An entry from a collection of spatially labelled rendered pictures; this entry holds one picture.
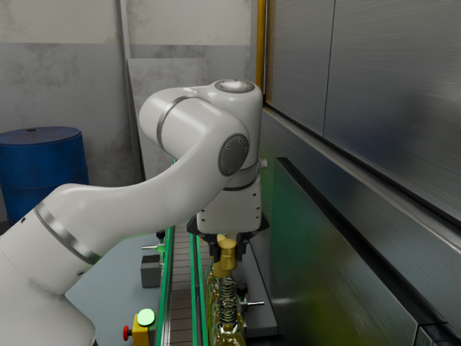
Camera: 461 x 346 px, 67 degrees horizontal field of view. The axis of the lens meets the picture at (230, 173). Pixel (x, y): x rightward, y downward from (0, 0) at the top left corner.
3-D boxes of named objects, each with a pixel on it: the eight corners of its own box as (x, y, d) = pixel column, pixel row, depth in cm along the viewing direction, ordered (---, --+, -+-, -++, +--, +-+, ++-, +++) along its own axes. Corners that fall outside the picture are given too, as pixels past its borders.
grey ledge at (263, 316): (276, 355, 89) (278, 320, 86) (243, 358, 88) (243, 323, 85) (230, 204, 178) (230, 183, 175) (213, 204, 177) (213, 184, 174)
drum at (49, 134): (11, 237, 302) (-15, 130, 271) (86, 217, 337) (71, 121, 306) (20, 274, 252) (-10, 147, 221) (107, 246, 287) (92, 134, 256)
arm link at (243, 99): (175, 117, 34) (127, 89, 40) (180, 201, 40) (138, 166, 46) (276, 85, 43) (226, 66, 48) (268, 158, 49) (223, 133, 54)
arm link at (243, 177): (262, 143, 52) (260, 158, 54) (203, 144, 51) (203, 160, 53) (272, 169, 46) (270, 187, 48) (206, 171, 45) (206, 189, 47)
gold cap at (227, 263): (239, 270, 59) (239, 248, 57) (217, 272, 58) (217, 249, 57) (236, 259, 62) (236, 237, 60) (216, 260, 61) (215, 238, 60)
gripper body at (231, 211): (261, 153, 53) (255, 209, 60) (194, 155, 52) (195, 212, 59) (270, 181, 47) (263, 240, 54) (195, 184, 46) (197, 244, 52)
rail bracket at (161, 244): (167, 271, 108) (164, 233, 104) (143, 273, 107) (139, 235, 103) (167, 263, 112) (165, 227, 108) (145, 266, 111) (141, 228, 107)
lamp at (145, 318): (154, 326, 93) (153, 317, 92) (136, 327, 93) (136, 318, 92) (155, 314, 98) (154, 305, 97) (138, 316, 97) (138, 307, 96)
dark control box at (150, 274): (165, 287, 121) (163, 266, 118) (142, 289, 120) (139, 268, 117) (166, 272, 128) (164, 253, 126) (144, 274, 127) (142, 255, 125)
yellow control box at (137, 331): (160, 351, 95) (158, 329, 92) (132, 353, 94) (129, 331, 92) (161, 331, 101) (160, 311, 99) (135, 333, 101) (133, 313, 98)
